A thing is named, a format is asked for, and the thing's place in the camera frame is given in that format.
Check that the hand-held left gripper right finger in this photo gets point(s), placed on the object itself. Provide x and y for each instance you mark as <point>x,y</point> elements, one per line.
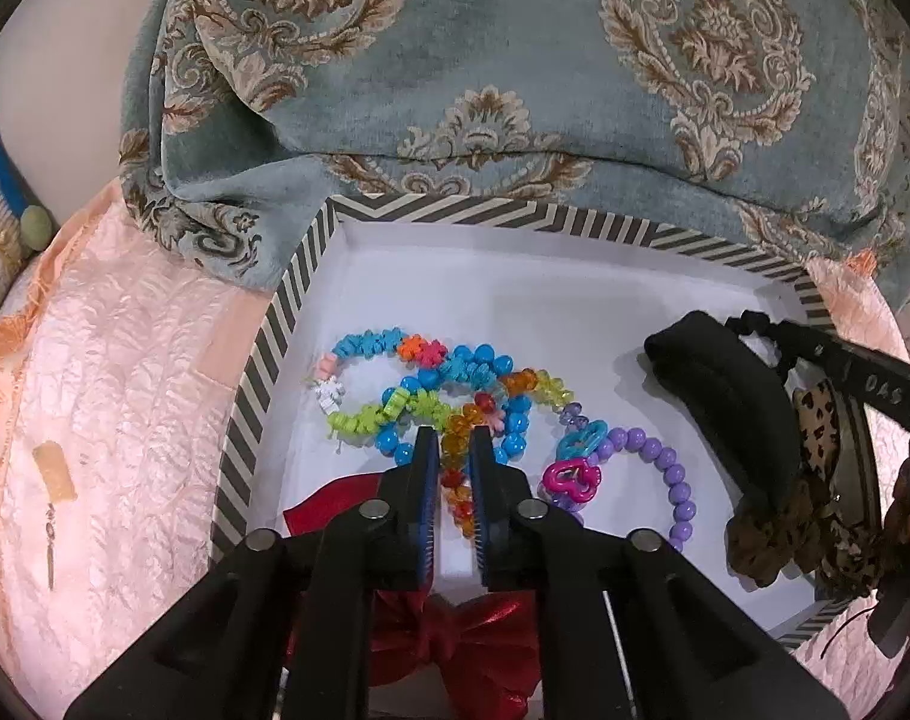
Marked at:
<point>481,495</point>

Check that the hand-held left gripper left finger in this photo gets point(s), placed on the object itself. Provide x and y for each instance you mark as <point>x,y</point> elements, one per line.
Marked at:
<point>427,495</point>

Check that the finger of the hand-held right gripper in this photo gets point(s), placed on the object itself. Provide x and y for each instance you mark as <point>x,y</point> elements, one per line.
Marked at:
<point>891,607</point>
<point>874,382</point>

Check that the leopard print fabric bow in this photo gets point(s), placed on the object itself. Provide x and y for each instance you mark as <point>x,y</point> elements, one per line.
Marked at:
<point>814,421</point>

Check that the black scrunchie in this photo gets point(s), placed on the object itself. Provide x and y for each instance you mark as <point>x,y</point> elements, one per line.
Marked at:
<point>754,322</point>

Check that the shiny red fabric bow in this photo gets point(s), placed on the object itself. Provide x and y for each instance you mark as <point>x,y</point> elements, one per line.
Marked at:
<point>455,637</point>

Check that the chevron striped shallow box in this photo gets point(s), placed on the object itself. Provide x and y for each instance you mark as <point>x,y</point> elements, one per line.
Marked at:
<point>537,315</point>

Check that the pink textured bedspread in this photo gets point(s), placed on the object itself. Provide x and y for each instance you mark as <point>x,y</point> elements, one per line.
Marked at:
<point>125,390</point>

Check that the beige paper card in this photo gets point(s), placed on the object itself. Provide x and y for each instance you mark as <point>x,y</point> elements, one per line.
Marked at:
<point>54,471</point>

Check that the teal damask blanket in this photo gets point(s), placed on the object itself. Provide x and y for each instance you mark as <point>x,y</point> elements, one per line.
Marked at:
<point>500,52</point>

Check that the green and blue plush toy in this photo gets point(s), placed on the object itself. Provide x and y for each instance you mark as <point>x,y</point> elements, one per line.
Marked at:
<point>5,159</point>

